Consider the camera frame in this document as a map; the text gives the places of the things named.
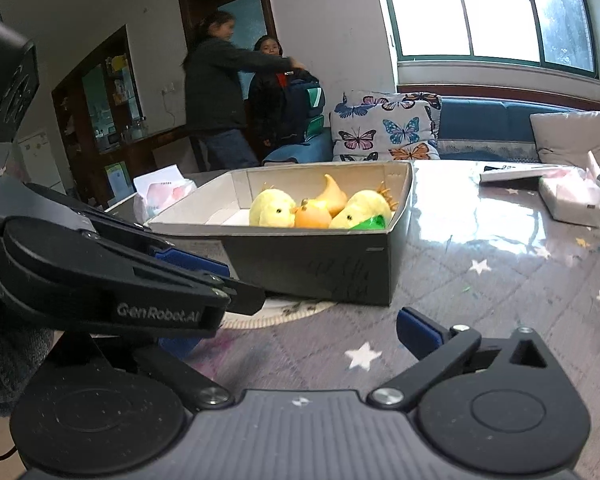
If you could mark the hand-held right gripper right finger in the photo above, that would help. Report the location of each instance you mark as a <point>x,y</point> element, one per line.
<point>420,332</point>

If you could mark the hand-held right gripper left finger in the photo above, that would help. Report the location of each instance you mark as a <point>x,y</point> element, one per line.
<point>180,347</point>

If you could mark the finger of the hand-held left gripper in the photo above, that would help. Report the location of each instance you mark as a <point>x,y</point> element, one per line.
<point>195,262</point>
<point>240,295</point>

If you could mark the grey cardboard box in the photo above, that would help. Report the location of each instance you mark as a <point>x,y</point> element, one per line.
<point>305,265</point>

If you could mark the yellow plush chick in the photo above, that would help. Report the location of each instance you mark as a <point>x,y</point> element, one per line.
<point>362,205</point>
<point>272,207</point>

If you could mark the orange rubber duck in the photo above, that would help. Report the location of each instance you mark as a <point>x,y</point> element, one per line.
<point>312,217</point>

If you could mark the green toy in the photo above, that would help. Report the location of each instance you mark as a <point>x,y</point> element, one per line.
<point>370,222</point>

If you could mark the person's left hand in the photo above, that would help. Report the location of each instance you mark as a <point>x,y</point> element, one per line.
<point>10,365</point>

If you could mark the pink white tissue pack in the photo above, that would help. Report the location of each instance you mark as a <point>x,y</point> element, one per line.
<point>570,200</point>
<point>162,192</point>

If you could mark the grey star print tablecloth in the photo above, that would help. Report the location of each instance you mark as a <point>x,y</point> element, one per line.
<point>505,285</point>

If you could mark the pale green carton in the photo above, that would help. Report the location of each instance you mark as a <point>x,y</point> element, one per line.
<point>118,182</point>

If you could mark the white cabinet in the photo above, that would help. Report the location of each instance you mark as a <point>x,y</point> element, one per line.
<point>40,160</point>

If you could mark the glass jar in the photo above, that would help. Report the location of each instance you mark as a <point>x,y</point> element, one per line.
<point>135,131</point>

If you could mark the dark wooden shelf cabinet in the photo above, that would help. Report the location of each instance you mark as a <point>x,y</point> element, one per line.
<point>75,110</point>

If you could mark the dark blue backpack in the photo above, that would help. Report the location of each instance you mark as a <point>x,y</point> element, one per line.
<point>295,110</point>

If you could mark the white flat remote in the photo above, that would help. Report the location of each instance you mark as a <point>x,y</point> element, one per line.
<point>512,174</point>

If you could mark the butterfly print pillow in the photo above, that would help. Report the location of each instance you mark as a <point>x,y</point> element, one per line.
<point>385,125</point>

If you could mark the blue sofa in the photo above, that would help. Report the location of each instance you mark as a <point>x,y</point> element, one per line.
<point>480,120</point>

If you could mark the grey pillow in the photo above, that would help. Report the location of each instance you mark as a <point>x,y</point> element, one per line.
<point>570,140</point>

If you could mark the brown wooden door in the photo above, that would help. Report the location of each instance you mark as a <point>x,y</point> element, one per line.
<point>195,0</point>

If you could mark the green framed window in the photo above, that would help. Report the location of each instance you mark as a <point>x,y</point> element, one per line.
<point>480,10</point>

